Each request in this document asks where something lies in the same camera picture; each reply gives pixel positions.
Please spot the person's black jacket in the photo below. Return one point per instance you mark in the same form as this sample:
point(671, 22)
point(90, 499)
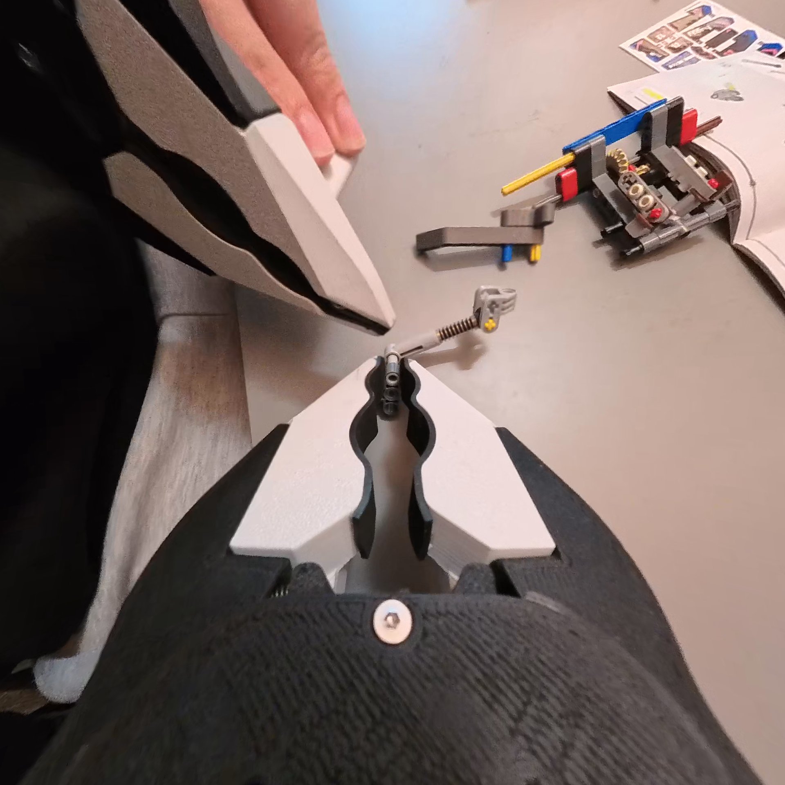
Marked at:
point(61, 398)

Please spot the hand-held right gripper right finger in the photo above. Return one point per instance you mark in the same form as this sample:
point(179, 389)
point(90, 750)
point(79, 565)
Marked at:
point(484, 490)

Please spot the open lego instruction booklet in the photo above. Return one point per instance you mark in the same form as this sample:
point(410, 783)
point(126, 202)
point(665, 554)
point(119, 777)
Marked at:
point(754, 184)

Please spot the grey lego shock absorber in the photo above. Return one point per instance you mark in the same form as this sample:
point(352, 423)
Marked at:
point(451, 329)

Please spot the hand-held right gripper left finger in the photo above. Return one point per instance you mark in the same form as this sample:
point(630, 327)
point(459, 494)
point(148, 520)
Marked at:
point(294, 490)

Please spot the person's left hand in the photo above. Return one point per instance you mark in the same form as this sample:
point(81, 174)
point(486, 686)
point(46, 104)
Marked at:
point(294, 61)

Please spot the person's grey trousers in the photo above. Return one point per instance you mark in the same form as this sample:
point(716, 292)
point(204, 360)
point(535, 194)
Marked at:
point(178, 441)

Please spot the dark grey lego pin connector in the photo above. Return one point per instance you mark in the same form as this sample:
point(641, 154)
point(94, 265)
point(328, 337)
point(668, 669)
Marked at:
point(390, 389)

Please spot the lego car chassis assembly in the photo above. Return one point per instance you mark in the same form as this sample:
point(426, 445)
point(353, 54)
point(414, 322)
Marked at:
point(638, 184)

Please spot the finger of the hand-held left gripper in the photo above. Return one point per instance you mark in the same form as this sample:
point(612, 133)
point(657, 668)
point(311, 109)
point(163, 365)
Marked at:
point(184, 104)
point(178, 214)

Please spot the lego sticker sheet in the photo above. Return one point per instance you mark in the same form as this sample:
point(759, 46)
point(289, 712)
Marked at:
point(699, 30)

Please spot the dark grey lego beam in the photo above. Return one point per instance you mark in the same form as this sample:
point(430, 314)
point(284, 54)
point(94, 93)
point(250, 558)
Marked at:
point(472, 236)

